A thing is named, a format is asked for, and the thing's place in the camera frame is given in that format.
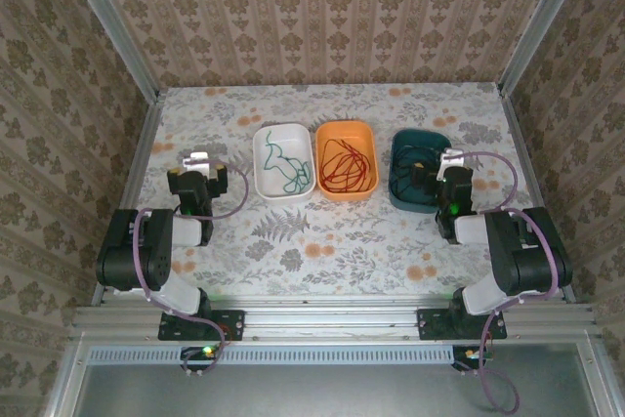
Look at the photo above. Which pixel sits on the white plastic tray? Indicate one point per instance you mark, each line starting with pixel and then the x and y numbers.
pixel 283 143

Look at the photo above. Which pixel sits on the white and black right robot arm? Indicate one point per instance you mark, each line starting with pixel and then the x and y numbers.
pixel 527 251

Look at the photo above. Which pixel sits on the aluminium frame post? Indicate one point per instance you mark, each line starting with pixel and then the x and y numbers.
pixel 542 21
pixel 110 21

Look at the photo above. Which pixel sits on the floral tablecloth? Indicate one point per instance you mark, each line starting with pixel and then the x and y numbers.
pixel 342 251

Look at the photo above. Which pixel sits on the aluminium frame rail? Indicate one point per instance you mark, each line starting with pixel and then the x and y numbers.
pixel 317 319

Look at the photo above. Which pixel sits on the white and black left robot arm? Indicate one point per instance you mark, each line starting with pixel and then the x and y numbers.
pixel 137 251

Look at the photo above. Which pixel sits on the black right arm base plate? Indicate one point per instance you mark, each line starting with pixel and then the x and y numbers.
pixel 495 324

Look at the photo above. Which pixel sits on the orange plastic tray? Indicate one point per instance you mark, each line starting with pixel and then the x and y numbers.
pixel 346 131

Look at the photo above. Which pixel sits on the teal plastic tray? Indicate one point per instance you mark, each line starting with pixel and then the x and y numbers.
pixel 415 138

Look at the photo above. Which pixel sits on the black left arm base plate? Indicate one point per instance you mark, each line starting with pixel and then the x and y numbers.
pixel 234 324

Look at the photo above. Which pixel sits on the grey metal lower shelf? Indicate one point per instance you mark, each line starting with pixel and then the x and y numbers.
pixel 317 392

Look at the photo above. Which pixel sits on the aluminium side rail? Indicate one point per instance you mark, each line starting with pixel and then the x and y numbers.
pixel 518 143
pixel 137 168

